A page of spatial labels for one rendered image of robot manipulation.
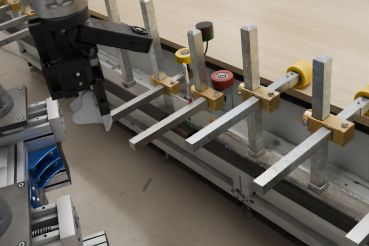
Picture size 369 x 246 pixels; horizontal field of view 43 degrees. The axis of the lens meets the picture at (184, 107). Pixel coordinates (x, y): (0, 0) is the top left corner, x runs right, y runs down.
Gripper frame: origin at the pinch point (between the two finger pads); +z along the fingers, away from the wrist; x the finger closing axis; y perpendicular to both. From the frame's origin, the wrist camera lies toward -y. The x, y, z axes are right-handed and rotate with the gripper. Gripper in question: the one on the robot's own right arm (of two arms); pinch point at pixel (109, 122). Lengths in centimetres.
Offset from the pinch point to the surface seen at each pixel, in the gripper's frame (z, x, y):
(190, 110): 46, -64, -28
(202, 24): 21, -75, -40
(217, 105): 48, -64, -38
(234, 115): 36, -40, -36
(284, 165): 36, -14, -38
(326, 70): 20, -26, -56
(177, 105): 56, -84, -28
